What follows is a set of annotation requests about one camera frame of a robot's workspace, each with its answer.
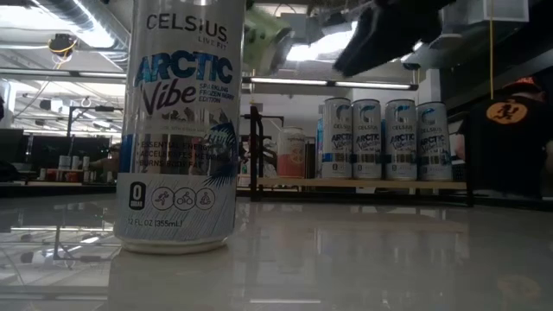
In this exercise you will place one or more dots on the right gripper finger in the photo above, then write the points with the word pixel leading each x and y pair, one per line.
pixel 380 39

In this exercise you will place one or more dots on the pink white beverage can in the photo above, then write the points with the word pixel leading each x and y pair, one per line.
pixel 291 151

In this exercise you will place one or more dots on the long ceiling tube light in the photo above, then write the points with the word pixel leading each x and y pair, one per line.
pixel 328 83

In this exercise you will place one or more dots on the white ceiling box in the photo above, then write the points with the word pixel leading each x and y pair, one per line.
pixel 501 10

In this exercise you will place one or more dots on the person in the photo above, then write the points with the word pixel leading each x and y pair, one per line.
pixel 505 147
pixel 110 162

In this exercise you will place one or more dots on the black metal stand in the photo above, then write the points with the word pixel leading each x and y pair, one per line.
pixel 97 109

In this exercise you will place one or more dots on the round black ceiling device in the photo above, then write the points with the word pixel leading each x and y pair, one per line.
pixel 62 44

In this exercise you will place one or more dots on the silver ceiling duct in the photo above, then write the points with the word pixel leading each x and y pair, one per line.
pixel 86 26

